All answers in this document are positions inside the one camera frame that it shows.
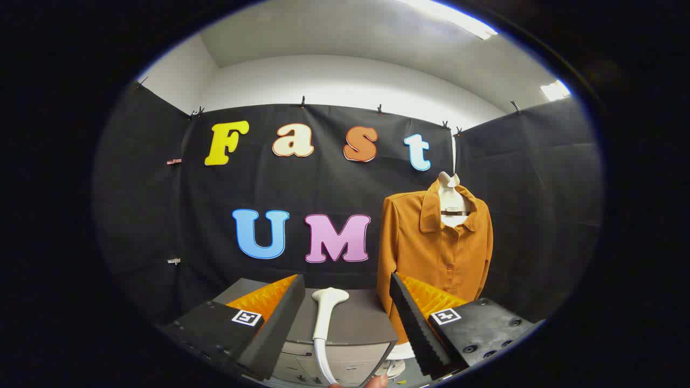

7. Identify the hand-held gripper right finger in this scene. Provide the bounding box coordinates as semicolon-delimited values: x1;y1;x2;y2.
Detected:
389;272;542;379

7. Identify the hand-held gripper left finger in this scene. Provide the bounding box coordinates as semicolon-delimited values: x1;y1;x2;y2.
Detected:
161;274;307;382

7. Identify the white garment steamer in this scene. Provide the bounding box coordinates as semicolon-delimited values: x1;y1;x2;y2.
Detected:
311;287;350;386

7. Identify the orange-brown button shirt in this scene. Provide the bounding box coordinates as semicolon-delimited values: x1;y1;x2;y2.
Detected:
376;181;494;345

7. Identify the white clothes hanger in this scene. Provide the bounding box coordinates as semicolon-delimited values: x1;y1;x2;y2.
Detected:
437;171;472;219

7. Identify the grey cabinet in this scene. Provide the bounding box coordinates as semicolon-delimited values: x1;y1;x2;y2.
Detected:
213;278;399;387

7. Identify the black backdrop cloth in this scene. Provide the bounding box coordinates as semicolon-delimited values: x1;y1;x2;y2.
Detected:
92;81;603;329

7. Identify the ceiling light panel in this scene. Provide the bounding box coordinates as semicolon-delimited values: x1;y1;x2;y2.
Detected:
541;80;571;101
399;0;498;39

